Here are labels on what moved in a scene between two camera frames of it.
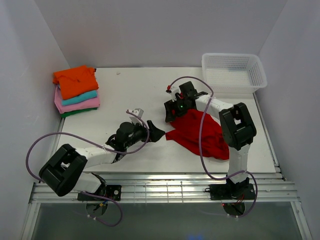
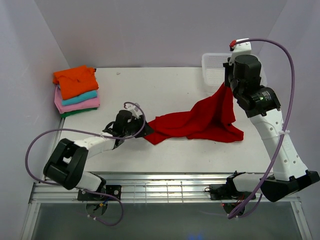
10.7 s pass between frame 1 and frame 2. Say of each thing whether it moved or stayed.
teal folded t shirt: stayed
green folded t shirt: stayed
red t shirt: moved
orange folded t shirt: stayed
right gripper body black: moved
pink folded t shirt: stayed
